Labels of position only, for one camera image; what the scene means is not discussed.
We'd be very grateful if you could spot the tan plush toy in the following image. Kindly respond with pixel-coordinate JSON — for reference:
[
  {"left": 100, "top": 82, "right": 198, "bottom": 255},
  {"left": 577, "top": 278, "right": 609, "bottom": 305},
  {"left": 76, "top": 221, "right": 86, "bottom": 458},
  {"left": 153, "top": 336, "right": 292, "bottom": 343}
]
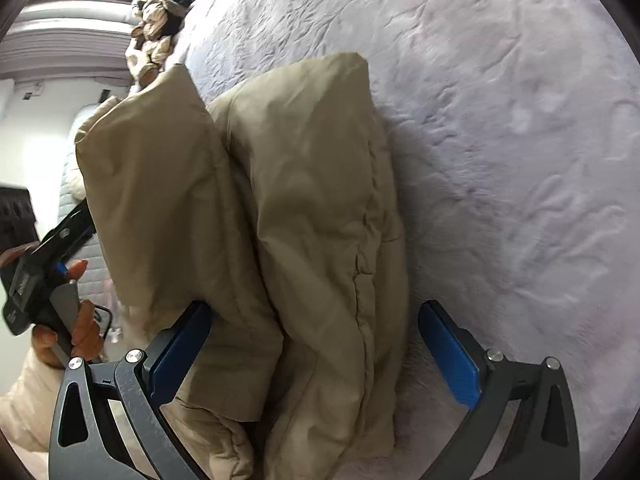
[{"left": 124, "top": 0, "right": 188, "bottom": 83}]

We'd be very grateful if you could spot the person's left hand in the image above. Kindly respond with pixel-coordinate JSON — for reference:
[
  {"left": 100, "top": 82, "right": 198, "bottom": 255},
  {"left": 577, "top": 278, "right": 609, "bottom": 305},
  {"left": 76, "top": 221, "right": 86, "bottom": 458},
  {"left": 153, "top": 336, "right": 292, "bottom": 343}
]
[{"left": 30, "top": 259, "right": 109, "bottom": 367}]

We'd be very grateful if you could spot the black tufted furniture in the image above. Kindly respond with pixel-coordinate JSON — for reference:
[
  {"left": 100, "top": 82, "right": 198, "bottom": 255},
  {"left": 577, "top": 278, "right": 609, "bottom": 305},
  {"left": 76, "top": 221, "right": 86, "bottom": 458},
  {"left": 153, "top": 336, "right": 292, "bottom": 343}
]
[{"left": 0, "top": 185, "right": 37, "bottom": 266}]

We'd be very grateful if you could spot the lavender textured bed blanket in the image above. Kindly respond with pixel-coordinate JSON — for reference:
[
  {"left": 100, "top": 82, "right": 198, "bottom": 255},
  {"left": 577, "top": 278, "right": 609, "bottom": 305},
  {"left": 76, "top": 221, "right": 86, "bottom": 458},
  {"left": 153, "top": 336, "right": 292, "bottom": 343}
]
[{"left": 165, "top": 0, "right": 640, "bottom": 480}]

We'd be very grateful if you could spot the person's left forearm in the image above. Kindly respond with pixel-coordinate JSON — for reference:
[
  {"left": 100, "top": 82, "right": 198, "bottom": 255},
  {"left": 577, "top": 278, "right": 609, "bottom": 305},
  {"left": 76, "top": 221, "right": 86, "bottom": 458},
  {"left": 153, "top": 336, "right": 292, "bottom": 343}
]
[{"left": 0, "top": 347, "right": 68, "bottom": 466}]

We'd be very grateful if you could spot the tan puffer coat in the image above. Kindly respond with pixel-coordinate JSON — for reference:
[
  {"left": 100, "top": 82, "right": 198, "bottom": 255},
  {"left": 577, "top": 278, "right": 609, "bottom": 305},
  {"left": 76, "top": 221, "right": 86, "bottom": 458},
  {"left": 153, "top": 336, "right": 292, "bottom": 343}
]
[{"left": 74, "top": 51, "right": 407, "bottom": 480}]

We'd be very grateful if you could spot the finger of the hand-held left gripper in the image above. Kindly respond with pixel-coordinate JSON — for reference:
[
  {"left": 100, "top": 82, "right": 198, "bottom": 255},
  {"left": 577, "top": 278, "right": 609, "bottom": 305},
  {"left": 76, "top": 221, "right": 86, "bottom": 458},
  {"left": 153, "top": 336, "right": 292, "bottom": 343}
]
[{"left": 37, "top": 199, "right": 97, "bottom": 262}]

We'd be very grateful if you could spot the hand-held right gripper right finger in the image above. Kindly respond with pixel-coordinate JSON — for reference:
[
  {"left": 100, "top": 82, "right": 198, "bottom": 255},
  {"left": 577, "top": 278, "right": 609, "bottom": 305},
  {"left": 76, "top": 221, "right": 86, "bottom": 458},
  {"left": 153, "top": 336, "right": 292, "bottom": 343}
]
[{"left": 418, "top": 300, "right": 582, "bottom": 480}]

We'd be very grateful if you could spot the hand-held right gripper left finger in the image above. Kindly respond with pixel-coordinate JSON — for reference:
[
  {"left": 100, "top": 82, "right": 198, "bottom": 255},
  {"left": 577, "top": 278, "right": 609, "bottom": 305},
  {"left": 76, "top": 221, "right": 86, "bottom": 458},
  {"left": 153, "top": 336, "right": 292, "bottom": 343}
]
[{"left": 48, "top": 300, "right": 213, "bottom": 480}]

